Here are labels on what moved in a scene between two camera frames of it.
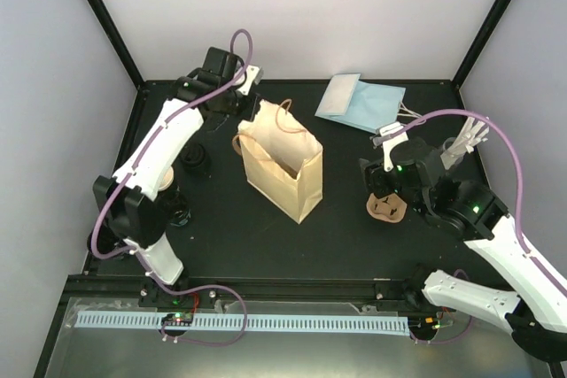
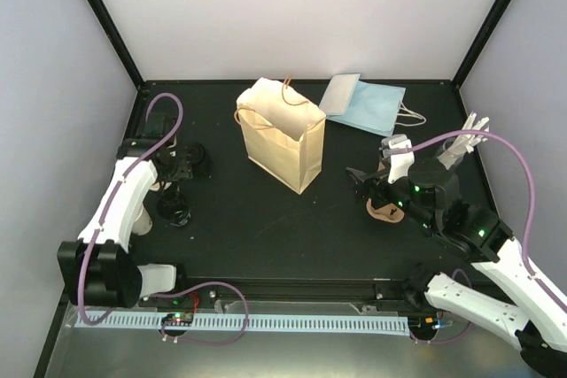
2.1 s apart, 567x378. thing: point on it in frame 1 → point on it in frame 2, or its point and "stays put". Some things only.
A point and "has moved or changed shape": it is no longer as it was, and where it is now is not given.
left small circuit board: (177, 319) stays put
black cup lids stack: (194, 158) stays put
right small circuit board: (423, 323) stays put
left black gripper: (249, 113) → (183, 169)
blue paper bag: (363, 104) stays put
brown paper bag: (282, 160) has moved or changed shape
